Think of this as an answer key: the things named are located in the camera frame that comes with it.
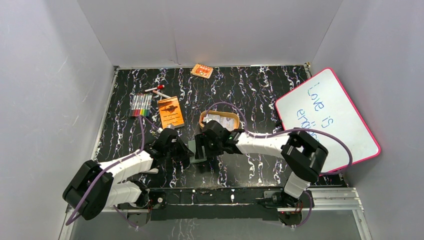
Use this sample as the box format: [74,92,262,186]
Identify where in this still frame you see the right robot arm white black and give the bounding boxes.
[192,120,329,207]

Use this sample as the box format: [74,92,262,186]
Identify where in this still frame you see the white marker pen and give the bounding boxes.
[152,90,171,99]

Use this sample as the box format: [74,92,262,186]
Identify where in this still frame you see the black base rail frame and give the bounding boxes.
[71,187,364,226]

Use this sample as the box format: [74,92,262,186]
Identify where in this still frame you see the pack of coloured markers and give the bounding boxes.
[130,93,153,118]

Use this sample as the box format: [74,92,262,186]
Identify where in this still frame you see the small orange card box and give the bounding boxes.
[190,63,214,79]

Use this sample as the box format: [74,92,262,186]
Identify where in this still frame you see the tan oval tray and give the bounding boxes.
[198,110,240,131]

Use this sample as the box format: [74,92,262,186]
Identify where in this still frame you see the white stapler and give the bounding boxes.
[144,168,159,174]

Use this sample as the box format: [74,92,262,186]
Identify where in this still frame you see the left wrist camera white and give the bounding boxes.
[156,124,175,134]

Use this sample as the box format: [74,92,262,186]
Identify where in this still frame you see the silver vip card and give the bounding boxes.
[219,116,236,131]
[202,113,221,123]

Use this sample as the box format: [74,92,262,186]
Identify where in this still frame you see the orange paperback book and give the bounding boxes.
[157,96,185,128]

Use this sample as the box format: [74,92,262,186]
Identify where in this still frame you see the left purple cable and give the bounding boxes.
[65,115,163,227]

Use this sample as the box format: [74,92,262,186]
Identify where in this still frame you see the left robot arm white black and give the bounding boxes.
[62,128,195,220]

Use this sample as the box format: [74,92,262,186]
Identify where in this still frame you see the red capped marker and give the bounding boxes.
[144,84,165,93]

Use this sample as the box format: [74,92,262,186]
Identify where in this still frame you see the green card holder wallet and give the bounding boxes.
[187,140,208,165]

